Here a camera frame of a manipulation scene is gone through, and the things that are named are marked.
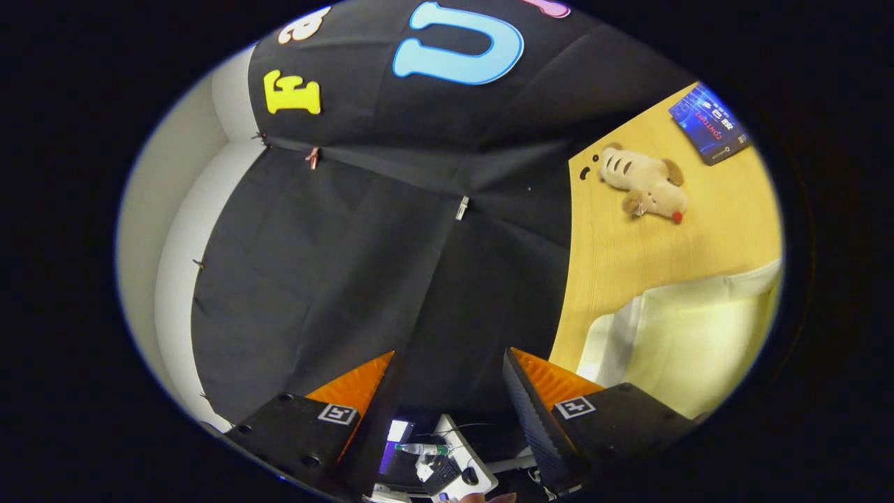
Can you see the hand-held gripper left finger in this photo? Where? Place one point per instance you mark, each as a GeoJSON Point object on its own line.
{"type": "Point", "coordinates": [380, 426]}

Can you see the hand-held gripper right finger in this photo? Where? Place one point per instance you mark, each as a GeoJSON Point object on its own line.
{"type": "Point", "coordinates": [527, 419]}

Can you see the beige fabric storage box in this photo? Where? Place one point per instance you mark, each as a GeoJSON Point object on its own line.
{"type": "Point", "coordinates": [684, 342]}

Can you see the computer monitor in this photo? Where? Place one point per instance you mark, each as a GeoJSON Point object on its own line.
{"type": "Point", "coordinates": [399, 432]}

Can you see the clear plastic bottle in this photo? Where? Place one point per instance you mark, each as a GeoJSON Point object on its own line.
{"type": "Point", "coordinates": [419, 449]}

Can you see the white office desk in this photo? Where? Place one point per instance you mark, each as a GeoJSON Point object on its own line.
{"type": "Point", "coordinates": [483, 469]}

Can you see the black keyboard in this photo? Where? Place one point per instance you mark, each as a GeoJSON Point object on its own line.
{"type": "Point", "coordinates": [441, 476]}

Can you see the black computer mouse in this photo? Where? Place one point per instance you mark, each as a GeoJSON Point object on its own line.
{"type": "Point", "coordinates": [471, 476]}

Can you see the black backdrop cloth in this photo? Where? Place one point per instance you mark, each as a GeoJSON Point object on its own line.
{"type": "Point", "coordinates": [391, 244]}

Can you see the metal clip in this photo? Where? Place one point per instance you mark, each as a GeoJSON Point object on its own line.
{"type": "Point", "coordinates": [462, 207]}

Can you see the beige plush dog toy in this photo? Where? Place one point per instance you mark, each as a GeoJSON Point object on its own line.
{"type": "Point", "coordinates": [642, 183]}

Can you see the wooden clothes peg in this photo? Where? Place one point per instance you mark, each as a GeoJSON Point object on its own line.
{"type": "Point", "coordinates": [312, 158]}

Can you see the blue cover book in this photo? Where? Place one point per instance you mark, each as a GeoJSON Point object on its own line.
{"type": "Point", "coordinates": [709, 126]}

